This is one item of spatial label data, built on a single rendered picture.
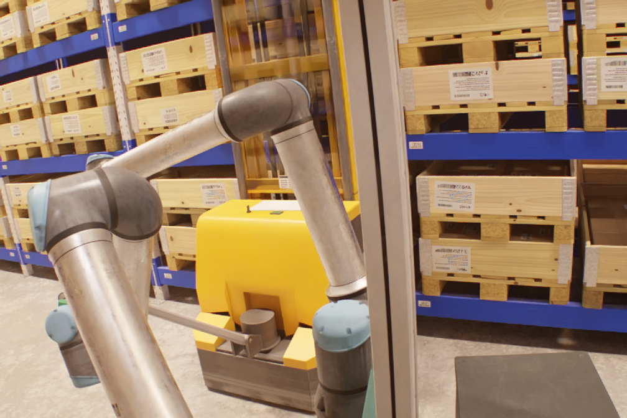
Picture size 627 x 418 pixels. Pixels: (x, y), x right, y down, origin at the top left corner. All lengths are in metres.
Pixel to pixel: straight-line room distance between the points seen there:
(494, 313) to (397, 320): 2.15
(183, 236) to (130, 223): 2.68
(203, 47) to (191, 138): 1.99
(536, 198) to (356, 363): 1.64
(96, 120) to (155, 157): 2.67
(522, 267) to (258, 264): 1.35
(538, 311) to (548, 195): 0.64
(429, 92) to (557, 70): 0.63
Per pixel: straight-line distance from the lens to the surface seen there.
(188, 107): 3.34
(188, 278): 3.79
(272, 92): 1.22
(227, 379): 2.72
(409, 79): 2.66
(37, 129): 4.63
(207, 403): 2.77
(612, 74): 2.56
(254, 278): 2.55
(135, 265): 1.09
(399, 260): 0.75
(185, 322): 2.08
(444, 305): 2.96
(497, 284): 2.84
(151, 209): 0.98
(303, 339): 2.45
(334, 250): 1.33
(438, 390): 2.65
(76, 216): 0.89
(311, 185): 1.30
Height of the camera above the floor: 1.57
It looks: 16 degrees down
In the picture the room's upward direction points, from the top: 7 degrees counter-clockwise
